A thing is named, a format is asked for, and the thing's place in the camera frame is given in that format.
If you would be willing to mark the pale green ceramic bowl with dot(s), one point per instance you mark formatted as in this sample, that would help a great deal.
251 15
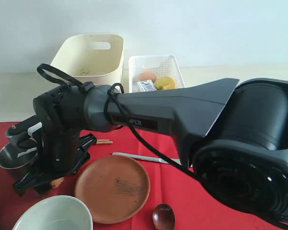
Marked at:
60 212

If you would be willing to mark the upper wooden chopstick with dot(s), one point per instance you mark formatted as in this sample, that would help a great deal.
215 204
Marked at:
103 140

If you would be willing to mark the dark wooden spoon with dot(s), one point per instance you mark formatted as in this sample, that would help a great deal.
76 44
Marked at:
164 217

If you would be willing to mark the lower wooden chopstick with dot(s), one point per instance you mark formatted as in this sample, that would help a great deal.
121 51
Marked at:
104 142

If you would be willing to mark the yellow orange cheese block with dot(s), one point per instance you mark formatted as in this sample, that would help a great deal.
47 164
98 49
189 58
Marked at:
165 83

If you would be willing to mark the brown wooden plate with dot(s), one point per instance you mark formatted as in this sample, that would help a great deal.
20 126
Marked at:
114 188

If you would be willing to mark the silver table knife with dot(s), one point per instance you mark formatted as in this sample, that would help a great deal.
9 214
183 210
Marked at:
140 157

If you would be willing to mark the brown egg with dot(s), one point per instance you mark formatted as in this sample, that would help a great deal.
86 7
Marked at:
145 76

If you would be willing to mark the wooden chopstick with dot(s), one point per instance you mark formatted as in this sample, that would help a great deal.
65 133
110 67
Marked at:
103 140

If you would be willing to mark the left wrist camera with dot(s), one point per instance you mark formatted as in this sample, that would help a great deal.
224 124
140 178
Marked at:
22 134

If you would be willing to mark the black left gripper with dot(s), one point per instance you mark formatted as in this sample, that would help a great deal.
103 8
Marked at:
58 154

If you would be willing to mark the stainless steel cup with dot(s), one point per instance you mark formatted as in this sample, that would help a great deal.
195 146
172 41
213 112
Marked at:
17 161

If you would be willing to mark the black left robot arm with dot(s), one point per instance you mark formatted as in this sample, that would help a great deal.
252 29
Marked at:
232 138

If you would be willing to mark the blue white milk carton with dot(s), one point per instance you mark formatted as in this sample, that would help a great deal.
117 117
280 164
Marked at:
146 86

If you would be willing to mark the white woven plastic basket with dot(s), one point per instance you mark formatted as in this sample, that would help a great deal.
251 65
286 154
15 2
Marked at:
157 65

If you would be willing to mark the cream plastic tub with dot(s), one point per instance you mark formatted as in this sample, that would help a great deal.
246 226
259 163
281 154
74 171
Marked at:
92 57

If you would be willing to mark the orange fried food piece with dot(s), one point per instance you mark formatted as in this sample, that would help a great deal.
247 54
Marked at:
55 183

